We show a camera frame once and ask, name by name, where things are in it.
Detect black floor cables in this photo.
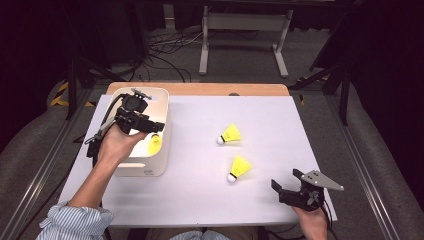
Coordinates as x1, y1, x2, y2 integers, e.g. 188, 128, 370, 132
133, 29, 205, 84

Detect white metal stand frame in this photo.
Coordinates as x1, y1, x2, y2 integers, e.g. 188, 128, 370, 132
198, 4, 295, 80

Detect yellow black hazard tape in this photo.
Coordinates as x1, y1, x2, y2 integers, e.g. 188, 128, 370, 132
49, 81, 97, 109

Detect person's right hand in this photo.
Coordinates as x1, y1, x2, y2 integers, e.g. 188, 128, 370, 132
291, 205, 329, 240

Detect aluminium floor rail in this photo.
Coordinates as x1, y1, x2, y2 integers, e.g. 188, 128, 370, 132
324, 94, 402, 240

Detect person's brown pants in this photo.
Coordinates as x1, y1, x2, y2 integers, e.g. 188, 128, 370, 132
143, 226, 260, 240

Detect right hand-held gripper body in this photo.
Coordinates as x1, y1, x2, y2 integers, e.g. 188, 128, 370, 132
278, 169, 345, 212

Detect white table board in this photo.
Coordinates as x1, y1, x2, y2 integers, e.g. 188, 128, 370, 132
59, 94, 338, 228

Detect person's left hand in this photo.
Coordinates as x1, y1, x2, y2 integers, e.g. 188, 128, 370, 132
98, 125, 148, 167

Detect person's striped shirt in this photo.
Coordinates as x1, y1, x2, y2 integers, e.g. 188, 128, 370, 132
35, 201, 232, 240

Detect dark curtain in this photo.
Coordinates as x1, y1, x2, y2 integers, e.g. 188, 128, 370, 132
0, 0, 73, 151
346, 0, 424, 204

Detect black tripod stand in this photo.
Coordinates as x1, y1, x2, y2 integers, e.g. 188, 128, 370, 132
65, 55, 125, 122
289, 62, 352, 127

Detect left arm striped sleeve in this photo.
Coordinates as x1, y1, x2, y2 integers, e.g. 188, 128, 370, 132
0, 88, 101, 240

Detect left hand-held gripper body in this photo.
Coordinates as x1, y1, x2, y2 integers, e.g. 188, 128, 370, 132
114, 87, 153, 135

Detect white plastic storage box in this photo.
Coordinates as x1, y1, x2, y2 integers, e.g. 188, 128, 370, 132
109, 87, 172, 178

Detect wooden table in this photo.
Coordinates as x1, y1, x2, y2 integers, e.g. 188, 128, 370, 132
105, 81, 291, 98

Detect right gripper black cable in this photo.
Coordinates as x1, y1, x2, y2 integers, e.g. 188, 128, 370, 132
320, 199, 338, 240

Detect yellow shuttlecock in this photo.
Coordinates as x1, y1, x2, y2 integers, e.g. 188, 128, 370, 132
216, 123, 243, 146
227, 154, 254, 184
147, 133, 164, 157

